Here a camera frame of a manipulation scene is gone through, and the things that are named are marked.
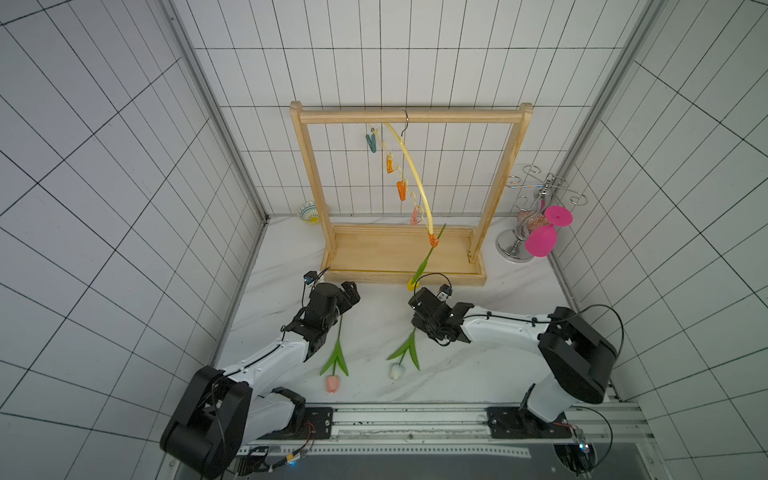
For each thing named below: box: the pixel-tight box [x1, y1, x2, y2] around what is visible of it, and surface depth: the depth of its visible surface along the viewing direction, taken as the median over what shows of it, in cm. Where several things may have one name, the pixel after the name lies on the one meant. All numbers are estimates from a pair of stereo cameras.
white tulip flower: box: [386, 327, 420, 381], surface depth 85 cm
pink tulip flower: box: [320, 315, 349, 394], surface depth 84 cm
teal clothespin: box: [365, 128, 377, 153], surface depth 92 cm
